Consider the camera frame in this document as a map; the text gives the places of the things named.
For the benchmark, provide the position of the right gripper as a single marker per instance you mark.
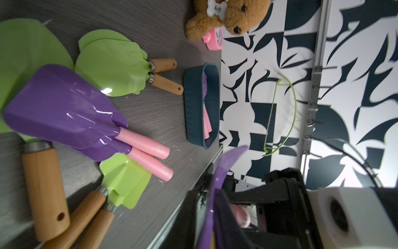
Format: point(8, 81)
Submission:
point(283, 210)

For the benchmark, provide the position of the purple shovel pink handle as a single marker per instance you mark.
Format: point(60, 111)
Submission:
point(219, 218)
point(58, 105)
point(140, 158)
point(207, 125)

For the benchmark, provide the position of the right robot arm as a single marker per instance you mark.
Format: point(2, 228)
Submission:
point(347, 218)

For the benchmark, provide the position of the teal storage box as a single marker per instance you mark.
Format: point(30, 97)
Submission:
point(202, 95)

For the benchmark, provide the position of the pink alarm clock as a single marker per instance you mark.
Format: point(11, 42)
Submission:
point(213, 39)

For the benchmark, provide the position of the brown plush dog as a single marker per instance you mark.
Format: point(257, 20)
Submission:
point(237, 17)

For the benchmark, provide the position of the green shovel wooden handle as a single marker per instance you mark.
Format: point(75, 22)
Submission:
point(106, 49)
point(115, 83)
point(27, 45)

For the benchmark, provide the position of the grey hook rail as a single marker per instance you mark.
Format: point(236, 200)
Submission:
point(311, 109)

